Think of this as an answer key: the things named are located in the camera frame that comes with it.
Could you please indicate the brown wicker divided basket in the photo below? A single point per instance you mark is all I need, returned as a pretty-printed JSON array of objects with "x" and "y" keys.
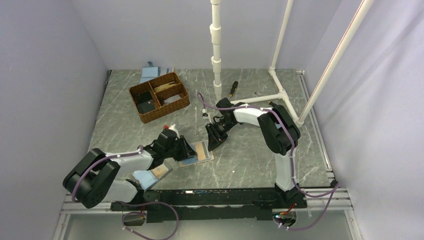
[{"x": 166, "y": 101}]

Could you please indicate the blue orange card holder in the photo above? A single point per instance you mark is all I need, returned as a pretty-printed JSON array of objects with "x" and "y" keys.
[{"x": 148, "y": 178}]

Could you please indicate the tan card in basket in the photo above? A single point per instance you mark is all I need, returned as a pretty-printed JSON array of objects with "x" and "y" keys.
[{"x": 164, "y": 86}]

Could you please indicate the black item in basket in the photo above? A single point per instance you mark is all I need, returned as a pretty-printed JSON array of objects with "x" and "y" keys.
[{"x": 145, "y": 103}]

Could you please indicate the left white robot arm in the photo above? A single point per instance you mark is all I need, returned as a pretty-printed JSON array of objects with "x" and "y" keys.
[{"x": 101, "y": 176}]

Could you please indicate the tan blue card holder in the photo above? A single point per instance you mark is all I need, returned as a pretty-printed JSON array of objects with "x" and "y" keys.
[{"x": 202, "y": 154}]

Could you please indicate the blue card holder at back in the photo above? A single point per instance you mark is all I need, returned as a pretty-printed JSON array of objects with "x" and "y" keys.
[{"x": 152, "y": 71}]

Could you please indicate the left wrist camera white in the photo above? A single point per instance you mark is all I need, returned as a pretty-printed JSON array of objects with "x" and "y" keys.
[{"x": 173, "y": 127}]

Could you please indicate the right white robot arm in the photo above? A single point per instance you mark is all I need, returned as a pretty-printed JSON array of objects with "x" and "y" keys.
[{"x": 279, "y": 132}]

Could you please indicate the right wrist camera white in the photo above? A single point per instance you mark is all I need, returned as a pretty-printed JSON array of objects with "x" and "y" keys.
[{"x": 207, "y": 115}]

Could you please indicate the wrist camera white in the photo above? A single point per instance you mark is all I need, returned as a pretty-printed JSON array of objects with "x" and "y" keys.
[
  {"x": 173, "y": 127},
  {"x": 207, "y": 115}
]

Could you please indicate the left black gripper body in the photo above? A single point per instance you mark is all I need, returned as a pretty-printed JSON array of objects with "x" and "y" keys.
[{"x": 173, "y": 151}]

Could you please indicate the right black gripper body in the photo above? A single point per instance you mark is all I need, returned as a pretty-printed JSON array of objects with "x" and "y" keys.
[{"x": 229, "y": 126}]

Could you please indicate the black orange screwdriver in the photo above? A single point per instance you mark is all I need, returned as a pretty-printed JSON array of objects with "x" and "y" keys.
[{"x": 233, "y": 89}]

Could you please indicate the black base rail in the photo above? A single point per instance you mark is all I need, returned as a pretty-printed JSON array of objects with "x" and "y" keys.
[{"x": 212, "y": 204}]

